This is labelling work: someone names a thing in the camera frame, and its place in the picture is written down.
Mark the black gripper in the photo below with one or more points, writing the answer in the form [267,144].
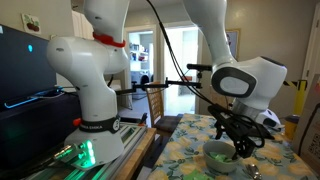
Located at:
[248,130]

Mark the green sachet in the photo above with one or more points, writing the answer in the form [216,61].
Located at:
[218,156]
[196,175]

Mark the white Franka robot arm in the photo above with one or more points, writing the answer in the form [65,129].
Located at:
[96,93]

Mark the small white bowl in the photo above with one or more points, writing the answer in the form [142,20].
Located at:
[216,166]

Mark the silver metal spoon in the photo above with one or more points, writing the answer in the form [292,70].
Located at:
[254,171]

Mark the yellow container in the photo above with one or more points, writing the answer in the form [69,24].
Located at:
[291,128]

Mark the lemon print tablecloth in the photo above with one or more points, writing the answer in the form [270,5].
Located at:
[186,146]

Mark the wooden chair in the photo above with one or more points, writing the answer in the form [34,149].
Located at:
[155,103]

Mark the wooden mounting board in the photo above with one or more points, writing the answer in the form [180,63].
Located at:
[140,156]

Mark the white door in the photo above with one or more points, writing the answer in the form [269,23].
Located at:
[313,50]

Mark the dark cabinet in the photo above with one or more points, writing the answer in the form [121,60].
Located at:
[33,126]

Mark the black monitor screen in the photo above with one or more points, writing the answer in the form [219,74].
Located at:
[20,66]

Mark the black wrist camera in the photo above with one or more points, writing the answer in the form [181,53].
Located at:
[220,116]

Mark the yellow black striped post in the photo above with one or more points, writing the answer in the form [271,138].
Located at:
[300,100]

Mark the black exterior camera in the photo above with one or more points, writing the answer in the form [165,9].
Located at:
[198,67]

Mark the framed wall picture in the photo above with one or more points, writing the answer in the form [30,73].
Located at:
[233,41]

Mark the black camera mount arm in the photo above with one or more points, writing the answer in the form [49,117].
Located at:
[150,86]

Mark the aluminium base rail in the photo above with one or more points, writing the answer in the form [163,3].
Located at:
[130,136]

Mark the strawberry wall picture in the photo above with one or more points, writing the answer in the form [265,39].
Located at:
[31,24]

